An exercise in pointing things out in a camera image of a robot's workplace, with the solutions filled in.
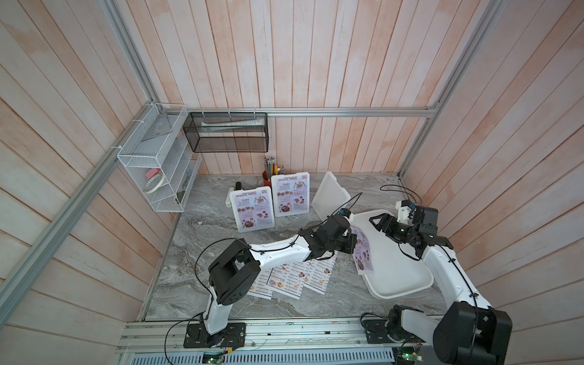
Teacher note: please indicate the white menu holder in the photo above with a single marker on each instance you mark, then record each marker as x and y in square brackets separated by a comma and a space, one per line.
[291, 194]
[329, 197]
[252, 209]

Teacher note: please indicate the dim sum inn menu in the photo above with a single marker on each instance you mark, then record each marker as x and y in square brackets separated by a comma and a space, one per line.
[260, 288]
[317, 274]
[288, 279]

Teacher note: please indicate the pencils and pens bundle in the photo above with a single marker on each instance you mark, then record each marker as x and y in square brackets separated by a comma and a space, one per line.
[271, 167]

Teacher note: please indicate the aluminium front rail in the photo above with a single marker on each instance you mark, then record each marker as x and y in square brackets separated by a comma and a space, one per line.
[268, 341]

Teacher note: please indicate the white plastic tray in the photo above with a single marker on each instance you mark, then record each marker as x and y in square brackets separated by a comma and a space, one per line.
[395, 275]

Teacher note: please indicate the white wire mesh shelf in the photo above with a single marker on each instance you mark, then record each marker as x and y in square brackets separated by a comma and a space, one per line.
[157, 140]

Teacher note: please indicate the Dim Sum Inn menu front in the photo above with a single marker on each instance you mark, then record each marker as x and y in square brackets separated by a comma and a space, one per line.
[317, 274]

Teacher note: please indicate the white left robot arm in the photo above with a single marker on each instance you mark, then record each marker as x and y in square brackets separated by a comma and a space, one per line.
[233, 272]

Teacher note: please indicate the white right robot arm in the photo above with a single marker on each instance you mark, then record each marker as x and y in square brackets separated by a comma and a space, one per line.
[471, 331]

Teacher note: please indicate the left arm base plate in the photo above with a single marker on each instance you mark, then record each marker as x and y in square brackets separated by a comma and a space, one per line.
[231, 337]

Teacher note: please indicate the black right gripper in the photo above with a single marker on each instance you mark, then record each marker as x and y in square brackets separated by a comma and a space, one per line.
[383, 223]

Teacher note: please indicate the red metal pen cup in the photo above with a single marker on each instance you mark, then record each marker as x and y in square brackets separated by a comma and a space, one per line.
[266, 179]

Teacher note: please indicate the white tape roll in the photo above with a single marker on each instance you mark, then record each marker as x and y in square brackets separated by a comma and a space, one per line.
[154, 183]

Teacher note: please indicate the black mesh basket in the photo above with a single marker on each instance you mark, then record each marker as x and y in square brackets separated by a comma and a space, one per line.
[227, 132]

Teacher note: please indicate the special menu sheet top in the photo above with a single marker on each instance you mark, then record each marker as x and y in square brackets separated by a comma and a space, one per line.
[253, 209]

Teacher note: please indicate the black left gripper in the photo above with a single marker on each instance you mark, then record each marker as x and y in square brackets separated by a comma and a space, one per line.
[350, 243]

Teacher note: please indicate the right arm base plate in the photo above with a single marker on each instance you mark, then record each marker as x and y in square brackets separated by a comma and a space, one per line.
[377, 334]

